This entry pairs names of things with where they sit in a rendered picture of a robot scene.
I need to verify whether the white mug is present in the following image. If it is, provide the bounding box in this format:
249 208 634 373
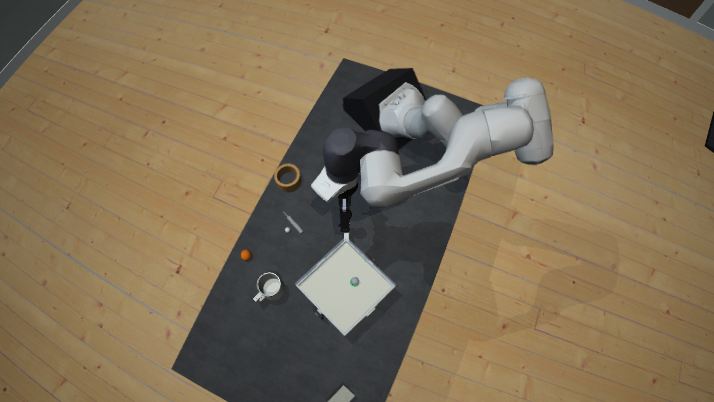
253 272 285 304

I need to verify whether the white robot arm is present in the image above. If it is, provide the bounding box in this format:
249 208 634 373
311 78 554 208

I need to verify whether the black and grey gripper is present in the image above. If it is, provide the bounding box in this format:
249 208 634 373
338 183 358 233

